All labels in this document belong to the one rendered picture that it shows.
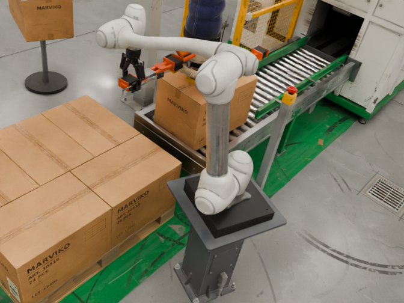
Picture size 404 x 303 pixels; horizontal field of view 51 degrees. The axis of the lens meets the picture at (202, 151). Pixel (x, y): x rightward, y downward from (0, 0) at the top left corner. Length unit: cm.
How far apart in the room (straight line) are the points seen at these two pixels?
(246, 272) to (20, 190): 154
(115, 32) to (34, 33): 200
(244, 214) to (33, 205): 117
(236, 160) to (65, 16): 231
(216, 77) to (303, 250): 194
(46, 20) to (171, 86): 145
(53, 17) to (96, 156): 148
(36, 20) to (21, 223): 192
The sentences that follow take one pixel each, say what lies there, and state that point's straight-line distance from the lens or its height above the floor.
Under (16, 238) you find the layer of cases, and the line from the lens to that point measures 244.
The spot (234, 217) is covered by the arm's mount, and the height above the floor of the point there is 82.
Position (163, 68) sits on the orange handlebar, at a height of 123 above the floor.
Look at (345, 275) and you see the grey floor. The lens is 331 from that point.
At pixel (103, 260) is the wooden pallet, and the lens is 286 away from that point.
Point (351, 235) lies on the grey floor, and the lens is 358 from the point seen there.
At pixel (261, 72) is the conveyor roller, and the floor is 55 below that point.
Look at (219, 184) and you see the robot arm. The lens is 195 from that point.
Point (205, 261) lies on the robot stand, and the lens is 254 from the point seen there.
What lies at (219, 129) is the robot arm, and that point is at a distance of 181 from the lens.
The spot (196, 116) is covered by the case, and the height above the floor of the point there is 84.
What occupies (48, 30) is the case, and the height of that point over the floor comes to 70.
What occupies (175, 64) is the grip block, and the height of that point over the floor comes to 123.
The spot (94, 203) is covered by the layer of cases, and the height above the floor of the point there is 54.
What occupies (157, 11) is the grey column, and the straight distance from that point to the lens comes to 380.
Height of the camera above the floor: 244
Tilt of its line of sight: 40 degrees down
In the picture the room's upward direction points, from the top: 12 degrees clockwise
